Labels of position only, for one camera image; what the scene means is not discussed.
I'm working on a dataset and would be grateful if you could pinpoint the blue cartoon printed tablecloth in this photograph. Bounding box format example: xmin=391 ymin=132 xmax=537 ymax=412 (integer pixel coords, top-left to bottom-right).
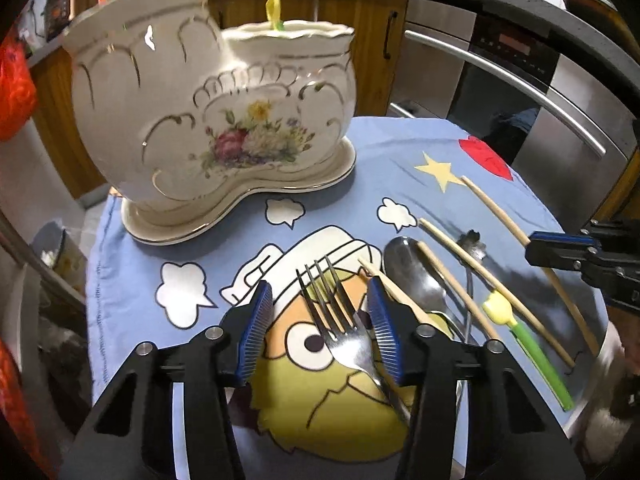
xmin=85 ymin=115 xmax=616 ymax=480

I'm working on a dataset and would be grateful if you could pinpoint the red plastic bag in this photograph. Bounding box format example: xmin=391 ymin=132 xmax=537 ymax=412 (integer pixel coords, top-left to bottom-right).
xmin=0 ymin=35 xmax=39 ymax=142

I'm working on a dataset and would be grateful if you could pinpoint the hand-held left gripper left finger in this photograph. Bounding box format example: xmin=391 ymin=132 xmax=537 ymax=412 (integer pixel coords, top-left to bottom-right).
xmin=59 ymin=280 xmax=275 ymax=480

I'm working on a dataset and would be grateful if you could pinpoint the person's right forearm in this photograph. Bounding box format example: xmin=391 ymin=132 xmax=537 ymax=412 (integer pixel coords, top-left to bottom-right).
xmin=582 ymin=310 xmax=640 ymax=466

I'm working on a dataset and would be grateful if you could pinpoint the red cloth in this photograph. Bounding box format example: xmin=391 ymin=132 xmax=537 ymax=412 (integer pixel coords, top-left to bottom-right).
xmin=0 ymin=340 xmax=56 ymax=480

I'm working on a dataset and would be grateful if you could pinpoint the metal fork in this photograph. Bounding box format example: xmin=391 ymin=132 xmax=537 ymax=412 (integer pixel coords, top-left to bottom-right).
xmin=295 ymin=256 xmax=413 ymax=423

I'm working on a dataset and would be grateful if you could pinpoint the grey kitchen countertop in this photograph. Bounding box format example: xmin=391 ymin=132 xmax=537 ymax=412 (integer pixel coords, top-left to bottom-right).
xmin=25 ymin=0 xmax=640 ymax=108

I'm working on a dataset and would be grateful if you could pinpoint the white ceramic drip tray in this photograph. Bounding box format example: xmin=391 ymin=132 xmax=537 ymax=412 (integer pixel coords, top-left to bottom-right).
xmin=121 ymin=140 xmax=358 ymax=247

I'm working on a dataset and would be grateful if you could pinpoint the flower-shaped metal spoon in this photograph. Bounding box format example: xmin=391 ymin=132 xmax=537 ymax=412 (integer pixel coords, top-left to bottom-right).
xmin=456 ymin=230 xmax=488 ymax=346

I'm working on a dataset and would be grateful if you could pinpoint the brown wok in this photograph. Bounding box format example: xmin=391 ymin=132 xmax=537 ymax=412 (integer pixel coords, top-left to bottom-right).
xmin=562 ymin=0 xmax=640 ymax=61

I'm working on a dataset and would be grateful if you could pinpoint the wooden chopstick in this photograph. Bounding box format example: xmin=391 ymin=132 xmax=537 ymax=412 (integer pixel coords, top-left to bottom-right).
xmin=419 ymin=218 xmax=577 ymax=368
xmin=357 ymin=259 xmax=451 ymax=337
xmin=416 ymin=241 xmax=501 ymax=342
xmin=460 ymin=176 xmax=600 ymax=357

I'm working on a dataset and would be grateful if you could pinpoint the metal oven handle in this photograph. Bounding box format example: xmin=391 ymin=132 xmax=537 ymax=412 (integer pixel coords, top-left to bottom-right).
xmin=403 ymin=30 xmax=608 ymax=159

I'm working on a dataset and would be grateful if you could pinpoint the yellow tulip green-handled utensil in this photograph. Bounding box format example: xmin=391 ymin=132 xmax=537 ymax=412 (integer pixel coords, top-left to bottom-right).
xmin=265 ymin=0 xmax=287 ymax=32
xmin=482 ymin=292 xmax=574 ymax=412

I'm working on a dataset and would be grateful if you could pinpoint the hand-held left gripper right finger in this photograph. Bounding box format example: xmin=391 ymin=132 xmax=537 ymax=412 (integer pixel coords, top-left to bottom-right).
xmin=366 ymin=276 xmax=587 ymax=480

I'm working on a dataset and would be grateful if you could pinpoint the stainless steel oven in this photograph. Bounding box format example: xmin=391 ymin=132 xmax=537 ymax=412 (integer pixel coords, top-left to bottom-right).
xmin=390 ymin=0 xmax=640 ymax=233

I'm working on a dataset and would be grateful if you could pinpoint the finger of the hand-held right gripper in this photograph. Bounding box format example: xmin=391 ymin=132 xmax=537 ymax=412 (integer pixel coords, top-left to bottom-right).
xmin=525 ymin=220 xmax=640 ymax=308

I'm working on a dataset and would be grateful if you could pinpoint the floral white ceramic utensil holder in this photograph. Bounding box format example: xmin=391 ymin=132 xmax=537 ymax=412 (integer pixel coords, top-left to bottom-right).
xmin=62 ymin=0 xmax=358 ymax=221

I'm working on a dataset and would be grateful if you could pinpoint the dark rice cooker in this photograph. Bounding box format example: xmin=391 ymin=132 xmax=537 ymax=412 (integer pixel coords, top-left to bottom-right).
xmin=42 ymin=0 xmax=108 ymax=42

